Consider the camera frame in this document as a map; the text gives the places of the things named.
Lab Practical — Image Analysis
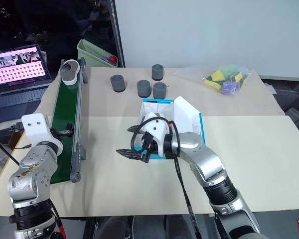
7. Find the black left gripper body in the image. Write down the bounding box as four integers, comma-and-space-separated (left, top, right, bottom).
50, 127, 66, 138

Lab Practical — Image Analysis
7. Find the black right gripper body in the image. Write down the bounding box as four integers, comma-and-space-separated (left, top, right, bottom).
140, 132, 158, 164

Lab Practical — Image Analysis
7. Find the white and blue shoebox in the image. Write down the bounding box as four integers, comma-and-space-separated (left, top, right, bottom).
137, 96, 208, 161

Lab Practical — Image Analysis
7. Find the green conveyor belt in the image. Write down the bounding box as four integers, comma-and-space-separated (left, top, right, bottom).
49, 57, 88, 185

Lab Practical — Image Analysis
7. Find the grey foam cylinder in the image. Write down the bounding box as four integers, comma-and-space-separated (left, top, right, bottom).
152, 82, 168, 99
137, 80, 151, 98
151, 64, 164, 81
110, 75, 127, 94

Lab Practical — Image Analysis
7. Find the grey and white shoe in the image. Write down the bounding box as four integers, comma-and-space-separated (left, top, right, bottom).
59, 59, 82, 87

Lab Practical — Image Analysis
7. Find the open laptop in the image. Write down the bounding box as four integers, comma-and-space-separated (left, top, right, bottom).
0, 44, 53, 113

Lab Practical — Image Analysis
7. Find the dark rounded shape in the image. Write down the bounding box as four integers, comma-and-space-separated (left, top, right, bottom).
96, 215, 133, 239

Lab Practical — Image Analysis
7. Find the green plastic bin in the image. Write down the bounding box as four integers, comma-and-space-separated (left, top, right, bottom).
76, 39, 119, 68

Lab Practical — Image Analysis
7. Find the plastic bag of coloured sponges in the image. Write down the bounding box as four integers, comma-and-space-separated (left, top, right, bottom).
172, 64, 253, 97

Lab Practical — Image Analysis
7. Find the white board panel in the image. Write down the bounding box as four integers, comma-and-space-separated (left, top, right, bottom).
114, 0, 299, 81

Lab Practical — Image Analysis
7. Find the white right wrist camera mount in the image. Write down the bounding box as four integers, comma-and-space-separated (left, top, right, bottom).
140, 112, 172, 159

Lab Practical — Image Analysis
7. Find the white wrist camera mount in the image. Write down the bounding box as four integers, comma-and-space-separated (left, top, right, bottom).
21, 113, 64, 155
140, 112, 172, 159

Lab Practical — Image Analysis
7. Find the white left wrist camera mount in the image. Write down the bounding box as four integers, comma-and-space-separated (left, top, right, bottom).
21, 113, 64, 155

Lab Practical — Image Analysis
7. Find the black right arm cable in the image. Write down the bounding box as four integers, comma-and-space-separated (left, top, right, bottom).
130, 117, 199, 239

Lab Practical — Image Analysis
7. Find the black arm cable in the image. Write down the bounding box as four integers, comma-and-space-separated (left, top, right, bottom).
130, 117, 199, 239
49, 198, 67, 239

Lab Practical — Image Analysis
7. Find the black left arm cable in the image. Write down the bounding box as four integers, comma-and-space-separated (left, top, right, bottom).
49, 198, 67, 239

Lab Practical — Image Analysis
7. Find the black board frame post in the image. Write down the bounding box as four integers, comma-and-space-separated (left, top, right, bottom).
110, 0, 127, 68

